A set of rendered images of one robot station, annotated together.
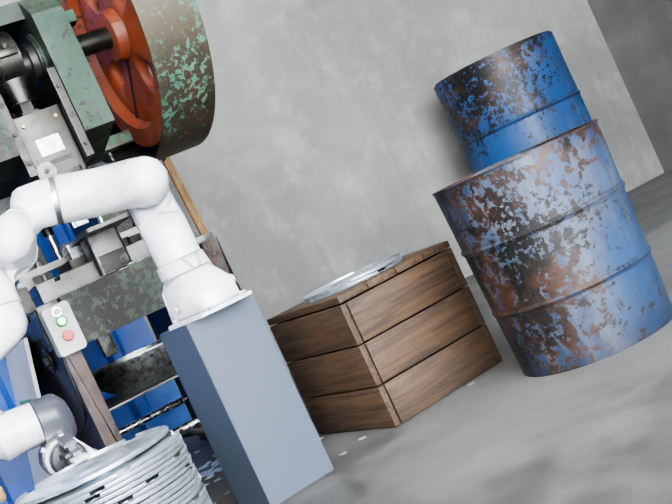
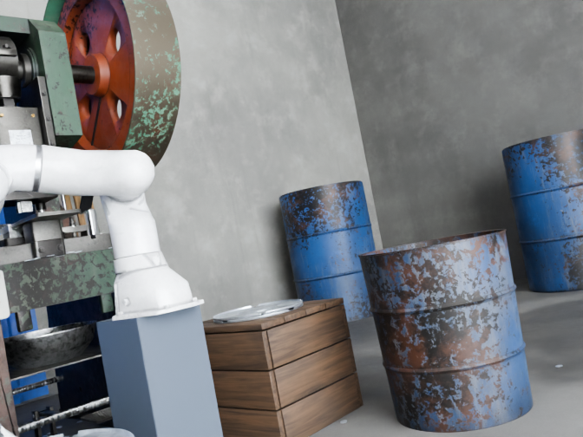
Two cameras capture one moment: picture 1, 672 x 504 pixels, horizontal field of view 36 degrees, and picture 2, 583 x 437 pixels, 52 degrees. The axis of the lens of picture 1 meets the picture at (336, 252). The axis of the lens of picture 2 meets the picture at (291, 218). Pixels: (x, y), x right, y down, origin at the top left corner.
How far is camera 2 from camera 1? 0.99 m
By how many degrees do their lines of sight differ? 17
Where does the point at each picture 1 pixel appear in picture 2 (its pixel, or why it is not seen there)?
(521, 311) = (427, 371)
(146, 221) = (117, 212)
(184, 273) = (144, 269)
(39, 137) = (13, 128)
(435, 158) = (265, 244)
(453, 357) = (332, 395)
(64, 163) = not seen: hidden behind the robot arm
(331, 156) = (199, 224)
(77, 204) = (59, 177)
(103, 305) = (31, 283)
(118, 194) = (103, 178)
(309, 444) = not seen: outside the picture
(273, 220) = not seen: hidden behind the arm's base
